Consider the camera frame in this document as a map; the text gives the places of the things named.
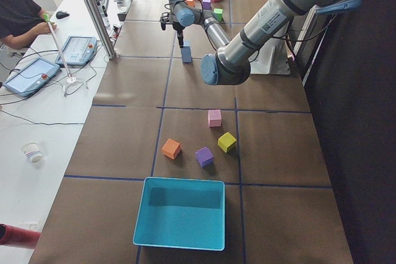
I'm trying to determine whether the pink foam block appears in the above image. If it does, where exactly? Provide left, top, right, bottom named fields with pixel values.
left=208, top=109, right=222, bottom=127

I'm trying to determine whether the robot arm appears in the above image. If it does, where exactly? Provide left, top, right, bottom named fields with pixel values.
left=160, top=0, right=363, bottom=85

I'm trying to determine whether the yellow foam block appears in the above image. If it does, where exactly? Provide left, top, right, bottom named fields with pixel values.
left=217, top=132, right=237, bottom=153

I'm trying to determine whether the teach pendant far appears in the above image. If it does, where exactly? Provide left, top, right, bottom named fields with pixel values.
left=62, top=36, right=97, bottom=68

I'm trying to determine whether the purple foam block left side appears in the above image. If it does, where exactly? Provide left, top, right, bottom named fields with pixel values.
left=195, top=147, right=214, bottom=168

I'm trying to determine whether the orange foam block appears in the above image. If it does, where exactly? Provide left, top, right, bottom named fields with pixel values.
left=161, top=138, right=181, bottom=160
left=185, top=0, right=195, bottom=7

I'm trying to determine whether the purple foam block right side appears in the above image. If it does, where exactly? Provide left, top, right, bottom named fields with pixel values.
left=202, top=0, right=212, bottom=11

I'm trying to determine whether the seated person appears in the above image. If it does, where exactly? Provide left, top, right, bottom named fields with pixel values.
left=1, top=0, right=51, bottom=49

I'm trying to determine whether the purple foam block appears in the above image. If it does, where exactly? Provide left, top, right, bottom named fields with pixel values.
left=202, top=0, right=212, bottom=11
left=195, top=147, right=214, bottom=168

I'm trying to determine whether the green foam block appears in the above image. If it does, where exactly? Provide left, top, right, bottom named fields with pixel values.
left=213, top=8, right=223, bottom=22

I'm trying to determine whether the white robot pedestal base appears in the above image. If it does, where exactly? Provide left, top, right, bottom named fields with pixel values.
left=249, top=24, right=290, bottom=75

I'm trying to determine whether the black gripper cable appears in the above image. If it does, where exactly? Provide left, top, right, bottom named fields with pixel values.
left=163, top=0, right=217, bottom=19

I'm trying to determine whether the paper cup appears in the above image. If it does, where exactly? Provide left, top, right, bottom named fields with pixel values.
left=21, top=142, right=43, bottom=169

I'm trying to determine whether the teal plastic bin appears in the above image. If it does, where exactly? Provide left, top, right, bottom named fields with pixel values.
left=132, top=177, right=225, bottom=251

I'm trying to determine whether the red fire extinguisher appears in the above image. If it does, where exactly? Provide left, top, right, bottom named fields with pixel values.
left=1, top=224, right=41, bottom=249

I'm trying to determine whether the black computer mouse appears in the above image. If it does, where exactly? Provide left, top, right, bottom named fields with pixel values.
left=56, top=11, right=69, bottom=20

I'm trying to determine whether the aluminium frame post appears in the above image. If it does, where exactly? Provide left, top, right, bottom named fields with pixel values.
left=84, top=0, right=116, bottom=60

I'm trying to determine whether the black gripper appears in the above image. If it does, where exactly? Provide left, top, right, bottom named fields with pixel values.
left=173, top=22, right=185, bottom=48

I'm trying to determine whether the orange foam block left side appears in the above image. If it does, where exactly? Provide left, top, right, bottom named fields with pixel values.
left=161, top=138, right=181, bottom=160

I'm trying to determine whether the orange foam block right side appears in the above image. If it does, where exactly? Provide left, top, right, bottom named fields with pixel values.
left=185, top=0, right=195, bottom=7

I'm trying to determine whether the teach pendant near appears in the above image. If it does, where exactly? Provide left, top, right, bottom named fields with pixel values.
left=3, top=57, right=60, bottom=97

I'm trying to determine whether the teach pendant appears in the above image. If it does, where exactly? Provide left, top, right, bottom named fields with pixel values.
left=3, top=57, right=60, bottom=97
left=62, top=36, right=97, bottom=68

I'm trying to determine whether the stick on white stand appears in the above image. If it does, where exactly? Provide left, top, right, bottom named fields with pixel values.
left=43, top=13, right=88, bottom=97

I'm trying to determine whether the light blue block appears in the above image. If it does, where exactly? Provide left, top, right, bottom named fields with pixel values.
left=181, top=46, right=192, bottom=63
left=182, top=40, right=191, bottom=49

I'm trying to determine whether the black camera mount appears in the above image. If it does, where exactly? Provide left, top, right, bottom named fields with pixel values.
left=160, top=12, right=174, bottom=31

